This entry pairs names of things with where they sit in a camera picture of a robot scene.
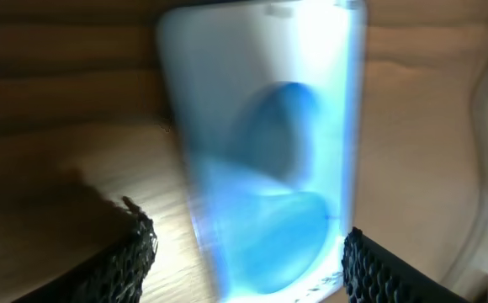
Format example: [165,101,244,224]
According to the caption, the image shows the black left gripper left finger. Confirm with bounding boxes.
[14,196,158,303]

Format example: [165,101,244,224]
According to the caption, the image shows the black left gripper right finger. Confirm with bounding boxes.
[342,227,468,303]

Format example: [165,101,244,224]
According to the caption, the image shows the blue smartphone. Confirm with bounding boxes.
[156,0,367,302]

